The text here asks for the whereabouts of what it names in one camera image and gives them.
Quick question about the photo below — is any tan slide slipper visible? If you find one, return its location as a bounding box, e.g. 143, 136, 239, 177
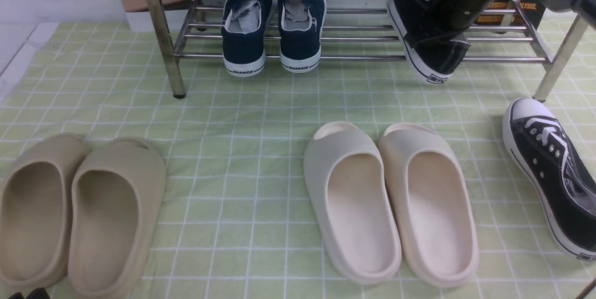
68, 137, 166, 299
0, 133, 91, 290

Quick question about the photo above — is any green checked floor cloth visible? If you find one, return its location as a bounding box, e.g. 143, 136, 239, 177
0, 23, 595, 299

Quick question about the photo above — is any left cream slide slipper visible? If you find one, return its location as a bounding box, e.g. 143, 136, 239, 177
304, 121, 402, 285

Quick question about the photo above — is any right navy blue sneaker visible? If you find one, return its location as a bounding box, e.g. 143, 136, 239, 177
277, 0, 327, 74

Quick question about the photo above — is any left navy blue sneaker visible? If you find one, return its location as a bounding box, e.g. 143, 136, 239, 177
221, 0, 275, 78

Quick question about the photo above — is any black image processing book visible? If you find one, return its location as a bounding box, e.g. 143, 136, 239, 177
475, 0, 546, 29

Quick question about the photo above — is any cream slide slipper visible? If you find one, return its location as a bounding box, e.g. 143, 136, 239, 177
304, 121, 402, 285
378, 123, 479, 288

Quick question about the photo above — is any black canvas sneaker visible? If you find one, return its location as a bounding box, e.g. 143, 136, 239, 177
387, 0, 471, 84
502, 97, 596, 261

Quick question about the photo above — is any black object bottom left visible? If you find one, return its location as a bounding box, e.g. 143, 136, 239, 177
8, 287, 51, 299

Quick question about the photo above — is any left tan slide slipper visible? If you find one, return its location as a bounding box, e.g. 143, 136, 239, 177
0, 133, 91, 290

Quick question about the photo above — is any right cream slide slipper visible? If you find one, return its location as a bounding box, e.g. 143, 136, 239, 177
378, 123, 479, 288

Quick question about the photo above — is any metal shoe rack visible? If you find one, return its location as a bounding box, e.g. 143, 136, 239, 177
147, 0, 591, 102

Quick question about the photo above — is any right tan slide slipper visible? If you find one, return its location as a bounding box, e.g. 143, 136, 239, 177
68, 137, 166, 299

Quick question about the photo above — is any navy blue sneaker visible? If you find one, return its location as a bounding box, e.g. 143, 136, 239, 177
221, 0, 275, 78
277, 0, 327, 74

